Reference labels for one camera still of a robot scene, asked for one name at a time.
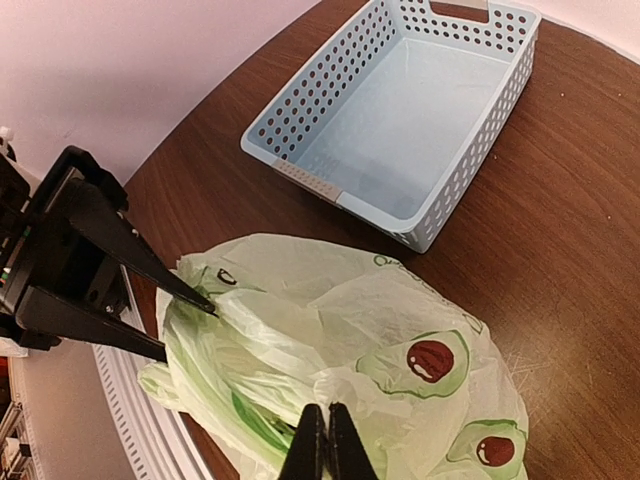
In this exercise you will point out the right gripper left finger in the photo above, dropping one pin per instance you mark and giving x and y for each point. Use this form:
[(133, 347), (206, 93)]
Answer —
[(305, 458)]

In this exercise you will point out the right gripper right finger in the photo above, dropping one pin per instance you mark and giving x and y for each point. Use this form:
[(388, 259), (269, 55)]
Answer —
[(347, 458)]

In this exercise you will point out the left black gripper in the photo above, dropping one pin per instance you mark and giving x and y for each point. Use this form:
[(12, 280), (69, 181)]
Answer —
[(63, 282)]

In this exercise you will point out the light green plastic bag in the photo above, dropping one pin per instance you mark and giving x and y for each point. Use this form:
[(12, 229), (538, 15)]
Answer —
[(300, 321)]

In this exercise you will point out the light blue perforated basket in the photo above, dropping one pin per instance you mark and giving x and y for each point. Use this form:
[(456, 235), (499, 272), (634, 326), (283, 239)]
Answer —
[(393, 116)]

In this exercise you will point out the front aluminium rail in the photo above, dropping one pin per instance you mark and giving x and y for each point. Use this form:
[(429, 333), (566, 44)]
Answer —
[(155, 440)]

